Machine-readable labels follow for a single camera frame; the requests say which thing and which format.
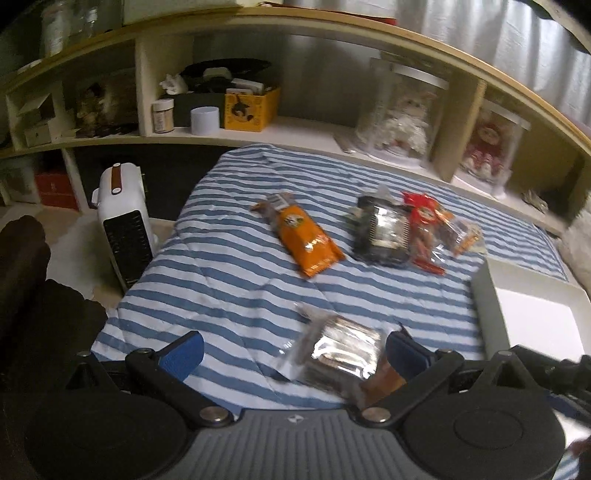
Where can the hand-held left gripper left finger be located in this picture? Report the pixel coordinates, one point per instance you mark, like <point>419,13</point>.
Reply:
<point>182,355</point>

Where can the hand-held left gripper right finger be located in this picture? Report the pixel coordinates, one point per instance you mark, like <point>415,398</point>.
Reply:
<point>404,353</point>

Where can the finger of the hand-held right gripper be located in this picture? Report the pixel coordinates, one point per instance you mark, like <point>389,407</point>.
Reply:
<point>561,369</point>

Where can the clear foil biscuit packet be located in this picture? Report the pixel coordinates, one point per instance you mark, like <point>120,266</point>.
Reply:
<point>341,350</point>

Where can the white cardboard box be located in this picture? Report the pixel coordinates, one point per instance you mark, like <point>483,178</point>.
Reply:
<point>531,314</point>

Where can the black silver biscuit packet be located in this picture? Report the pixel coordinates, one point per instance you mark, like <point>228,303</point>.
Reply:
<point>381,230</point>

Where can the red snack packet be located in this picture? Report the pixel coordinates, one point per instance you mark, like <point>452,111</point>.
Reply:
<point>425,217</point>

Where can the blue striped blanket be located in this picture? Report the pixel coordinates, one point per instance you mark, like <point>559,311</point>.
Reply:
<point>231,277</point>

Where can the white space heater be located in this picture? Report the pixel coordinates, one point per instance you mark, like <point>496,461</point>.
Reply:
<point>124,203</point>

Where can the dark cloth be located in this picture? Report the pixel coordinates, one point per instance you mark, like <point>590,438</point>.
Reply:
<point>27,300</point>

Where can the red box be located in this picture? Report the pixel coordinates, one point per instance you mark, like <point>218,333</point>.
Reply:
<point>55,189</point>

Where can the clear case with red doll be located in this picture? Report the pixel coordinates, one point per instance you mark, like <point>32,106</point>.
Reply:
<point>489,147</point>

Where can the white cup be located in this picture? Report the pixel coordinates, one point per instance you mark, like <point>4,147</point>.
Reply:
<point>205,121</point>

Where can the clear case with white doll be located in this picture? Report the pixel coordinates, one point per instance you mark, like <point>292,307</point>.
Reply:
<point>401,115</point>

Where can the small lidded jar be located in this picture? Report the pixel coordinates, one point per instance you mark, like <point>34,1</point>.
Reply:
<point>164,117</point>

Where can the dark box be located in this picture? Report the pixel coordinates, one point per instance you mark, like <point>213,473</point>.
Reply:
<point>184,110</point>

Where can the cream wooden shelf unit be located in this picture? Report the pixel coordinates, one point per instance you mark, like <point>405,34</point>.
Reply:
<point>295,128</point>

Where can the yellow box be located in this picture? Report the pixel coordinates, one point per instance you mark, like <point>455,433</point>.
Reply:
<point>249,110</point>

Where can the brown plush toy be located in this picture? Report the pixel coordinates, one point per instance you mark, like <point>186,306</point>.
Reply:
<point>106,99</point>

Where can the small white figurine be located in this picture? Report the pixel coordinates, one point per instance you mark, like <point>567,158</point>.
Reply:
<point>173,84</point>

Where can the small white cardboard boxes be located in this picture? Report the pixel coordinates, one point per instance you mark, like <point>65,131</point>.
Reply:
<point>32,120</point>

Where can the black hat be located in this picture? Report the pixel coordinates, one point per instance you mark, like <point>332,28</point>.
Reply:
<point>226,69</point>

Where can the glass jar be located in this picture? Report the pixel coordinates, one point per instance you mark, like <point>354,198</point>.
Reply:
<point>55,27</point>

